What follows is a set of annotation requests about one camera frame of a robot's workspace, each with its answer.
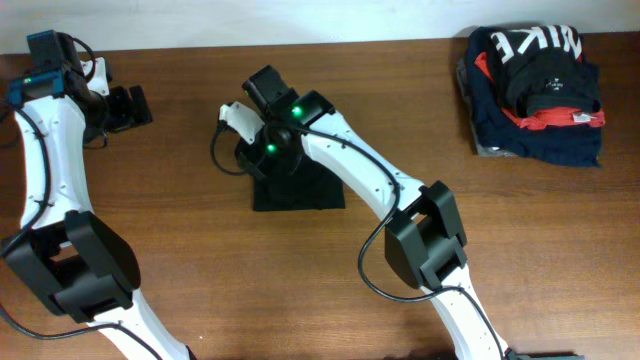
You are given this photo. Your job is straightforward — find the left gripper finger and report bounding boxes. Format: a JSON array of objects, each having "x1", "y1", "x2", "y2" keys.
[
  {"x1": 129, "y1": 85, "x2": 153, "y2": 125},
  {"x1": 108, "y1": 87, "x2": 133, "y2": 131}
]

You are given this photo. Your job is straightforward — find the black t-shirt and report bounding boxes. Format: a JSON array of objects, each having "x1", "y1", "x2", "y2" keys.
[{"x1": 252, "y1": 155, "x2": 346, "y2": 212}]

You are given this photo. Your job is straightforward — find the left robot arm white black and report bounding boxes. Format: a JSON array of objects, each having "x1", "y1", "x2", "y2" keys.
[{"x1": 1, "y1": 57, "x2": 194, "y2": 359}]

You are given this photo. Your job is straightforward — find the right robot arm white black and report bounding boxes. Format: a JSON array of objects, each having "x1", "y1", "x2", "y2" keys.
[{"x1": 219, "y1": 91, "x2": 522, "y2": 360}]

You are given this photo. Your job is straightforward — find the grey folded garment bottom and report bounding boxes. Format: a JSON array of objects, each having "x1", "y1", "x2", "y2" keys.
[{"x1": 455, "y1": 58, "x2": 516, "y2": 157}]

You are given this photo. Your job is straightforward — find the navy folded garment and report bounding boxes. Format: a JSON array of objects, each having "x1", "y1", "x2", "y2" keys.
[{"x1": 462, "y1": 26, "x2": 602, "y2": 167}]

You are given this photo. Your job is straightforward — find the red folded garment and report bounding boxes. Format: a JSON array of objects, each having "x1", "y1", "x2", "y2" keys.
[{"x1": 474, "y1": 51, "x2": 606, "y2": 131}]

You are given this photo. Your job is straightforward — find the black folded printed shirt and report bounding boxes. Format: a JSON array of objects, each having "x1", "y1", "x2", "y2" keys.
[{"x1": 487, "y1": 25, "x2": 602, "y2": 117}]

